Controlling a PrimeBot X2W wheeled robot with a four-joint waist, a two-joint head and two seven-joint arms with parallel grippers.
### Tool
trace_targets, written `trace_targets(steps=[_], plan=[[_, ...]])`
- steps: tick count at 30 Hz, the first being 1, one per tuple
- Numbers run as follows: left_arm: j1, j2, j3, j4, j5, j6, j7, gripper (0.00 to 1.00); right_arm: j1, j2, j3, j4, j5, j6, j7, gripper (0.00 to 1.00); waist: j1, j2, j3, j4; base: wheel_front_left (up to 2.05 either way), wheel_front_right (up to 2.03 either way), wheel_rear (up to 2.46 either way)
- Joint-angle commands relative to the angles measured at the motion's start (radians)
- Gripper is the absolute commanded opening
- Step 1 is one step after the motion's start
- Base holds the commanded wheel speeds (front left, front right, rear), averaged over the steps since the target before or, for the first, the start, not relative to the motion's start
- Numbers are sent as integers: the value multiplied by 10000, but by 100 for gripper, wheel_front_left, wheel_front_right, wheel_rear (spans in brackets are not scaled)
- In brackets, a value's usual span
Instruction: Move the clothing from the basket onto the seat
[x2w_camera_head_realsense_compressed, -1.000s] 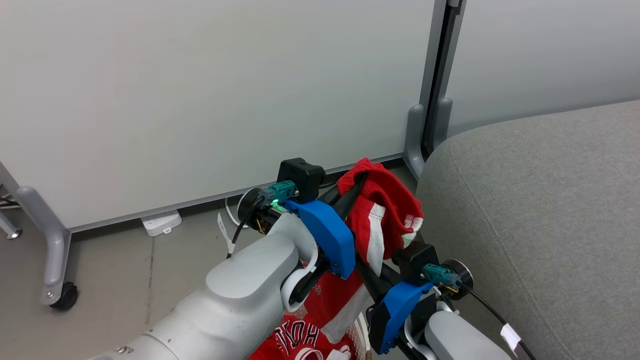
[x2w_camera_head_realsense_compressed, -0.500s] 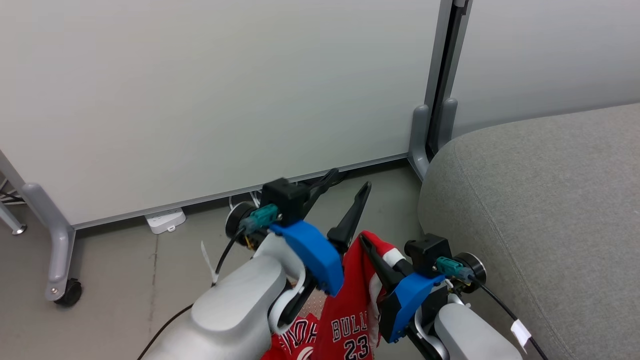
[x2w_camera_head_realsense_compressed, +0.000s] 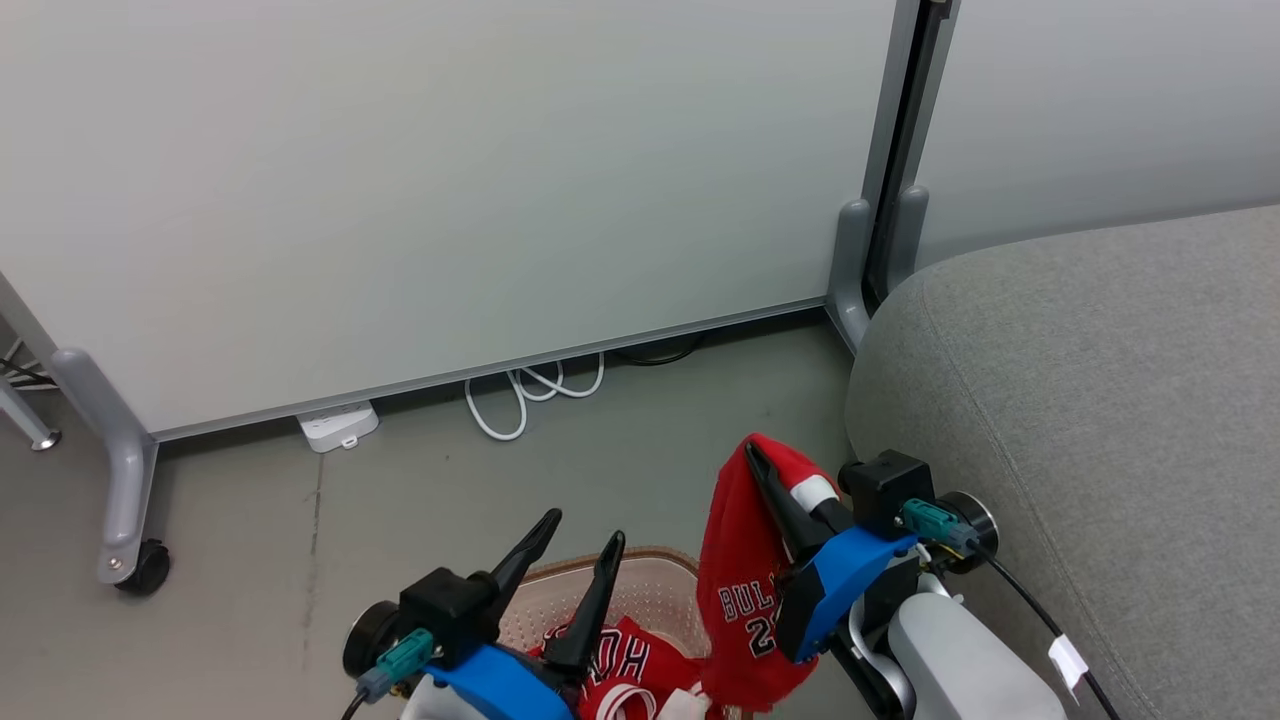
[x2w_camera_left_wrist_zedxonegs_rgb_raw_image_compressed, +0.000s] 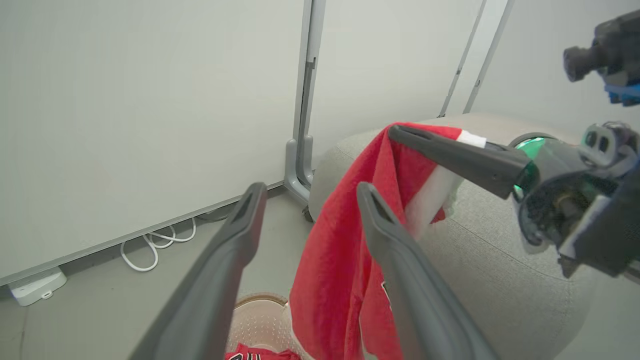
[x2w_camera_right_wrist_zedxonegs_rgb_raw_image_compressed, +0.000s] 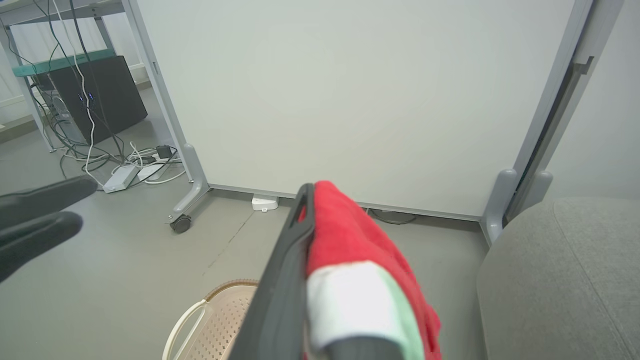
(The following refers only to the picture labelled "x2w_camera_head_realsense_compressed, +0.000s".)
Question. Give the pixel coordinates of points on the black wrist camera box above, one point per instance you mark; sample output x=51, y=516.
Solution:
x=885, y=485
x=445, y=600

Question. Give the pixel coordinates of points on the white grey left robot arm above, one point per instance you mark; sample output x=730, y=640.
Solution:
x=425, y=705

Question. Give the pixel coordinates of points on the grey fabric sofa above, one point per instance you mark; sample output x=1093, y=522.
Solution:
x=1100, y=400

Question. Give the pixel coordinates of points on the red Bulls basketball jersey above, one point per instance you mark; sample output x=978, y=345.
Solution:
x=740, y=560

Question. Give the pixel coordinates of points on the teal left camera connector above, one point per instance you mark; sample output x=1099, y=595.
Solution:
x=405, y=655

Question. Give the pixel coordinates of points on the grey curved partition leg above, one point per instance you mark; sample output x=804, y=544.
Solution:
x=120, y=460

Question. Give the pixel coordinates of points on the red jersey with white lettering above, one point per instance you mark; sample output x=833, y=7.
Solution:
x=625, y=665

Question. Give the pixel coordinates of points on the white power strip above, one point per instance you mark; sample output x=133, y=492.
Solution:
x=338, y=425

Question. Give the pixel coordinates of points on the teal camera connector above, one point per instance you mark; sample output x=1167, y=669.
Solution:
x=405, y=655
x=930, y=520

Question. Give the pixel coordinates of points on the black caster wheel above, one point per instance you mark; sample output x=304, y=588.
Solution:
x=148, y=568

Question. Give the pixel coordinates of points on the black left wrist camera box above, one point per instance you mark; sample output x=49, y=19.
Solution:
x=445, y=600

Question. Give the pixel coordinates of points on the grey partition post with feet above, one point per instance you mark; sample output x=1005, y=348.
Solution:
x=850, y=260

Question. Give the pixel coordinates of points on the grey metal stand leg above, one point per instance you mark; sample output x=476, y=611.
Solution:
x=28, y=420

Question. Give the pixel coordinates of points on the teal right camera connector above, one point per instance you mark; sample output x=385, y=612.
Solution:
x=930, y=520

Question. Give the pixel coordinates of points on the narrow white partition panel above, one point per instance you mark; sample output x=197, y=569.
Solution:
x=1100, y=100

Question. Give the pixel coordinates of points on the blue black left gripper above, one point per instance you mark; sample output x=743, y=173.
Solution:
x=495, y=685

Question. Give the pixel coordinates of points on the beige perforated plastic laundry basket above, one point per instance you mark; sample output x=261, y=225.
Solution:
x=650, y=590

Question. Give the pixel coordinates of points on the wide white partition panel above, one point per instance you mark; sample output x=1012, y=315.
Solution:
x=400, y=200

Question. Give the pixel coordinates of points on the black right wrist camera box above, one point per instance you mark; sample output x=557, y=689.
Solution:
x=885, y=485

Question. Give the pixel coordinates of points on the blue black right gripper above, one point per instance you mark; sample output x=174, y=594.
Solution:
x=835, y=585

